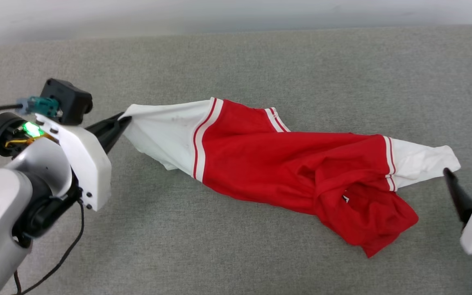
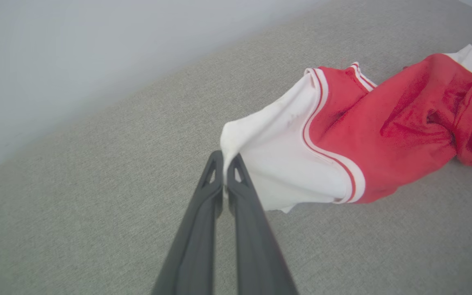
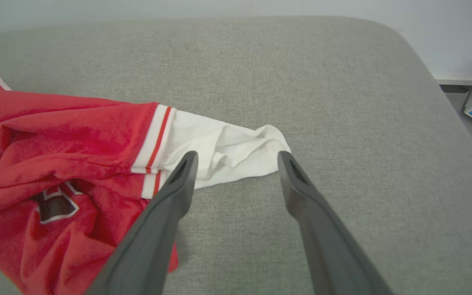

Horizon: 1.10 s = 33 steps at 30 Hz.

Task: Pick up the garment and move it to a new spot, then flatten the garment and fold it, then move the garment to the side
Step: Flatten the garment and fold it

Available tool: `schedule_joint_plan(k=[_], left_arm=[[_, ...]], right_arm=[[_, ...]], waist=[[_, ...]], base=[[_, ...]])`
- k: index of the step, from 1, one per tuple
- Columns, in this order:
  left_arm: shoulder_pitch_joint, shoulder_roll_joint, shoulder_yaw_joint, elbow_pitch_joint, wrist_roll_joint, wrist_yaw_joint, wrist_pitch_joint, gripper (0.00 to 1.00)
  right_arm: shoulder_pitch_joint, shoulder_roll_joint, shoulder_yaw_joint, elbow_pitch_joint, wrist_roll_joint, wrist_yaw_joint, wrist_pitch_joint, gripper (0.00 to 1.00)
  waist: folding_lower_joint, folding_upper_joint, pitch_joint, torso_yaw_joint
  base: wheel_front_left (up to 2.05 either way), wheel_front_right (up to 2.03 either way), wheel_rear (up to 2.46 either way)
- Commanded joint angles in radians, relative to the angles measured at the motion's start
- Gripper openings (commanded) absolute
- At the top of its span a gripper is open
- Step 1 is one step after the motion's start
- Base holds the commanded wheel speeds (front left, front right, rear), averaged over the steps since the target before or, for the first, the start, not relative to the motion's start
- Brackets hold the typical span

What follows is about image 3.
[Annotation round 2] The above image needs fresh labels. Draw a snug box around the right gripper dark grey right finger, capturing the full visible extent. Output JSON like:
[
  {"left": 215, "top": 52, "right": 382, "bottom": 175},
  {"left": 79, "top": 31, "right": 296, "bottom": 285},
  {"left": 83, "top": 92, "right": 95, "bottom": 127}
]
[{"left": 277, "top": 151, "right": 393, "bottom": 295}]

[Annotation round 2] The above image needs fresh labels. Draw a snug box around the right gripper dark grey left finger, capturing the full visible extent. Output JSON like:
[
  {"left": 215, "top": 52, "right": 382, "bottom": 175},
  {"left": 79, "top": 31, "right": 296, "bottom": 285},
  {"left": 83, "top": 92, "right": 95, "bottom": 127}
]
[{"left": 84, "top": 151, "right": 199, "bottom": 295}]

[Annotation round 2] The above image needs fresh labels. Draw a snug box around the red and white jersey shirt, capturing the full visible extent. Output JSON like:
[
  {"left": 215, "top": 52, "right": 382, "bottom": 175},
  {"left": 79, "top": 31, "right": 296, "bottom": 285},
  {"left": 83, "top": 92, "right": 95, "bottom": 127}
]
[{"left": 0, "top": 50, "right": 292, "bottom": 295}]

